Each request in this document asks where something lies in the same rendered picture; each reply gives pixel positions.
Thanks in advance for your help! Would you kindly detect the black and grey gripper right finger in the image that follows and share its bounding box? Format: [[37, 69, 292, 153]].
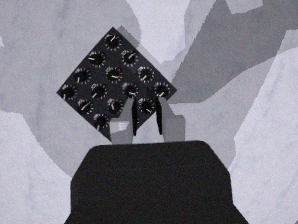
[[156, 97, 186, 142]]

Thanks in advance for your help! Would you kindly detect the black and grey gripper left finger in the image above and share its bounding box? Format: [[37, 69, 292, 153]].
[[109, 98, 138, 145]]

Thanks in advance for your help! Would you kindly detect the black knob box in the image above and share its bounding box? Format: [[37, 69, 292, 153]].
[[56, 27, 177, 142]]

